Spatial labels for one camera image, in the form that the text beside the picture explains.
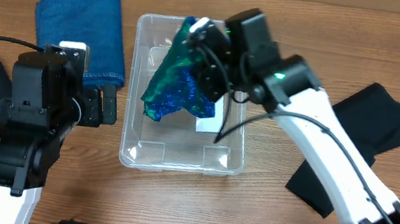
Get sparkly blue green cloth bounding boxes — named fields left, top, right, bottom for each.
left=141, top=17, right=215, bottom=122

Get black garment long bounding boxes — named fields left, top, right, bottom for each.
left=285, top=160, right=333, bottom=218

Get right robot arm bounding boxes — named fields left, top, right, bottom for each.
left=186, top=8, right=400, bottom=224

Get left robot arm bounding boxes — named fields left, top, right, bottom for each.
left=0, top=41, right=117, bottom=224

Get clear plastic storage container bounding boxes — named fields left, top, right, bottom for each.
left=119, top=13, right=246, bottom=176

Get white label in container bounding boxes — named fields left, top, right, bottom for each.
left=195, top=97, right=226, bottom=134

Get blue denim folded cloth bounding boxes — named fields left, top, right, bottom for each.
left=35, top=0, right=126, bottom=89

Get black folded cloth right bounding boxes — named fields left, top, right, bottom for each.
left=332, top=83, right=400, bottom=162

